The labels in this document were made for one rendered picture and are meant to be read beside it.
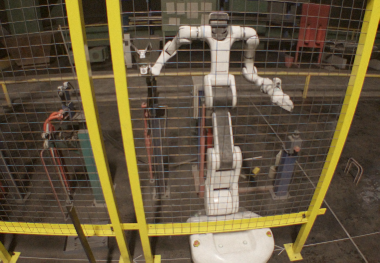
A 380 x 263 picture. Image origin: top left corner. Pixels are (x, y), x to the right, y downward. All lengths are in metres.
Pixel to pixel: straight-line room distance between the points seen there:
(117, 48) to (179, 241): 1.56
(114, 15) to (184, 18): 5.99
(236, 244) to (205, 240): 0.22
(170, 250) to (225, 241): 0.51
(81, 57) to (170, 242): 1.55
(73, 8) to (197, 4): 6.05
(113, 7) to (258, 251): 1.52
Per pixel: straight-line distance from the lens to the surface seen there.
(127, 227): 1.67
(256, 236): 1.69
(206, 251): 1.59
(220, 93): 1.63
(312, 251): 2.21
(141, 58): 1.51
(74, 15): 1.04
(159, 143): 2.03
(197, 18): 6.96
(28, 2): 10.97
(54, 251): 2.26
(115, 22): 0.99
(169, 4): 6.92
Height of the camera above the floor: 1.69
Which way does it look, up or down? 27 degrees down
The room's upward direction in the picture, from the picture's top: straight up
